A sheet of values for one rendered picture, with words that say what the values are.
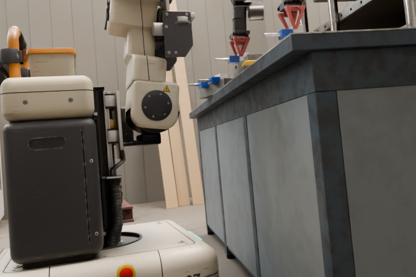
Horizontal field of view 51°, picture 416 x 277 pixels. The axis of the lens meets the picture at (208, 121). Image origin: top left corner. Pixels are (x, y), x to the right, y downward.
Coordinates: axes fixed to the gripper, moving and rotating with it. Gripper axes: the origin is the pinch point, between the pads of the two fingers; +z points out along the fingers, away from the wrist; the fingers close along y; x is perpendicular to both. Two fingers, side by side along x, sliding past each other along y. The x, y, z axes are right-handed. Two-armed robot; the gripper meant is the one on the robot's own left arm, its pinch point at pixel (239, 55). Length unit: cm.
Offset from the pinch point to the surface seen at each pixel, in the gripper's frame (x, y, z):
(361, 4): -76, 43, -38
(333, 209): -2, -81, 49
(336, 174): -3, -80, 42
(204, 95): 10.3, 28.7, 13.3
